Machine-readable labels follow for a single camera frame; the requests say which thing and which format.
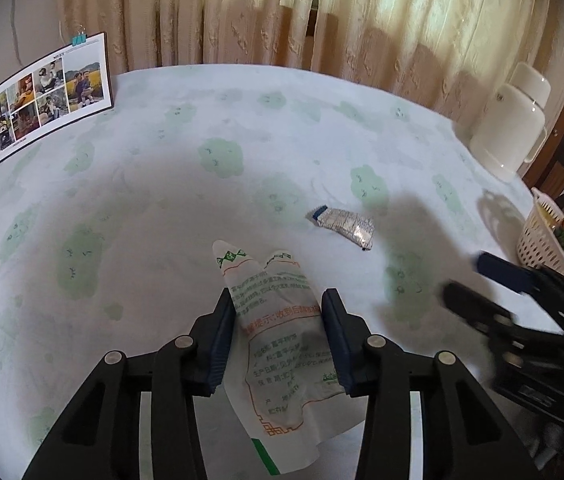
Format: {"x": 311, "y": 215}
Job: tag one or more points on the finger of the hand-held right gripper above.
{"x": 476, "y": 310}
{"x": 506, "y": 272}

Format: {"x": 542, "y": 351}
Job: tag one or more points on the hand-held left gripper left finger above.
{"x": 222, "y": 340}

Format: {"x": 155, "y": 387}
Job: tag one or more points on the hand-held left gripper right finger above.
{"x": 337, "y": 340}

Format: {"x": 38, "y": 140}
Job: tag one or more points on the white perforated plastic basket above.
{"x": 536, "y": 242}

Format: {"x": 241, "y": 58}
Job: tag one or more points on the white printed snack packet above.
{"x": 282, "y": 320}

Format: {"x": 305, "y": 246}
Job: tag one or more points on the silver patterned candy wrapper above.
{"x": 346, "y": 225}

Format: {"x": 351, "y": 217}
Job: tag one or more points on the white thermos jug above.
{"x": 509, "y": 125}

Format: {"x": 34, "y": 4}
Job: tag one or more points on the photo collage board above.
{"x": 47, "y": 95}

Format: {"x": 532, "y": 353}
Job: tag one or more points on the beige patterned curtain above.
{"x": 262, "y": 10}

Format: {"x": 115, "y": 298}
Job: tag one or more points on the teal binder clip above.
{"x": 79, "y": 37}

